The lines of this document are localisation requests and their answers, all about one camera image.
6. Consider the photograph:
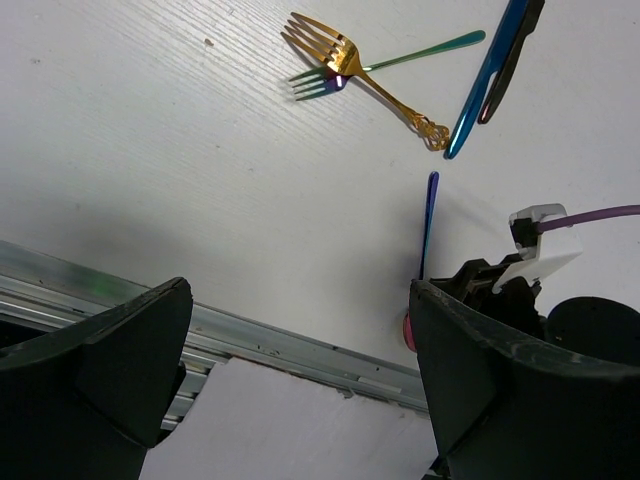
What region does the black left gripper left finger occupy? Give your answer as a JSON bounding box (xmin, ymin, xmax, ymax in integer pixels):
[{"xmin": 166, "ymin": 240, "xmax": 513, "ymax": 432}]
[{"xmin": 1, "ymin": 277, "xmax": 193, "ymax": 479}]

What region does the iridescent purple spoon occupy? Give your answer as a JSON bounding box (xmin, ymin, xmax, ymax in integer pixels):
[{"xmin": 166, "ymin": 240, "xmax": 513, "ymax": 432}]
[{"xmin": 402, "ymin": 171, "xmax": 440, "ymax": 353}]

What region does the gold fork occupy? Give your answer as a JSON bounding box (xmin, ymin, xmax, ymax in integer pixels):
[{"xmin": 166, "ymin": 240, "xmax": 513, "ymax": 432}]
[{"xmin": 282, "ymin": 12, "xmax": 450, "ymax": 151}]

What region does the iridescent green fork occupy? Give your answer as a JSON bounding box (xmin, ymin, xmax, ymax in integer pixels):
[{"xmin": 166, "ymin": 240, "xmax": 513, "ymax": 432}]
[{"xmin": 289, "ymin": 30, "xmax": 486, "ymax": 101}]

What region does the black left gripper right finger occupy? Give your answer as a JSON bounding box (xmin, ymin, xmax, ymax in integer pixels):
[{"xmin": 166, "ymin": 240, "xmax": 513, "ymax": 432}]
[{"xmin": 409, "ymin": 281, "xmax": 639, "ymax": 479}]

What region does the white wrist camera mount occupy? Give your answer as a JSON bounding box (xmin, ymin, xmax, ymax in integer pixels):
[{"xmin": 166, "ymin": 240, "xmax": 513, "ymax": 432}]
[{"xmin": 492, "ymin": 203, "xmax": 583, "ymax": 294}]

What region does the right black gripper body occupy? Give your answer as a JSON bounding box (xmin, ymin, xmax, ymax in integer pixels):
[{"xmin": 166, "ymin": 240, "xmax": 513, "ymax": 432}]
[{"xmin": 430, "ymin": 254, "xmax": 639, "ymax": 363}]

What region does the blue knife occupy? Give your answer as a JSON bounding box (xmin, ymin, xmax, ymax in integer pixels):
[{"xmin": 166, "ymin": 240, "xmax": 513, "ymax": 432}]
[{"xmin": 444, "ymin": 0, "xmax": 528, "ymax": 160}]

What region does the aluminium table edge rail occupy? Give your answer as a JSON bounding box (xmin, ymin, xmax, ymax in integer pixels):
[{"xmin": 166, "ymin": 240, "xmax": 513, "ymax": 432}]
[{"xmin": 1, "ymin": 242, "xmax": 427, "ymax": 431}]

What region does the black knife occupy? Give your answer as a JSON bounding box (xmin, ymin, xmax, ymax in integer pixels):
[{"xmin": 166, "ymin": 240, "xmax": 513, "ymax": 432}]
[{"xmin": 478, "ymin": 0, "xmax": 545, "ymax": 124}]

